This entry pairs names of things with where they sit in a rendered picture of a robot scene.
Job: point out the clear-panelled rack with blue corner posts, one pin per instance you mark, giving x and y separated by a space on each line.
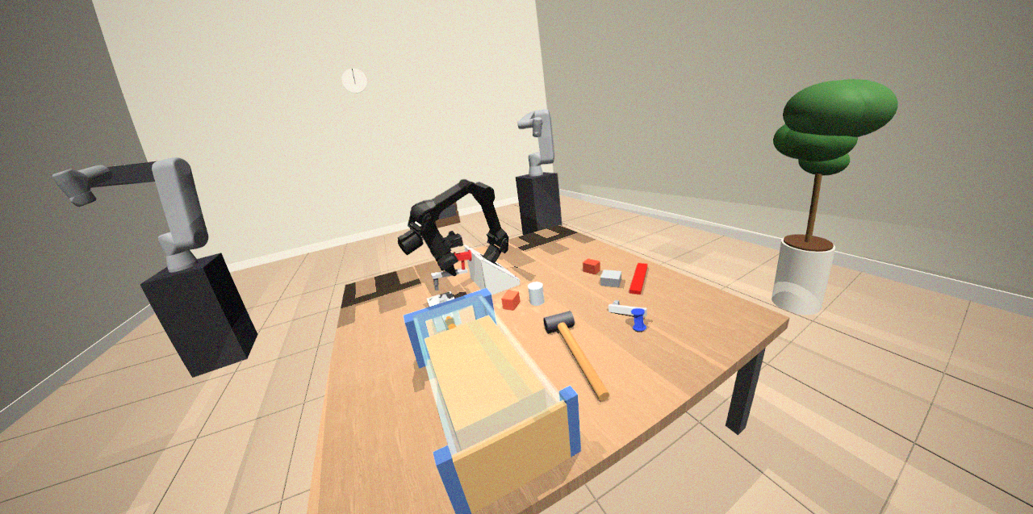
504 421

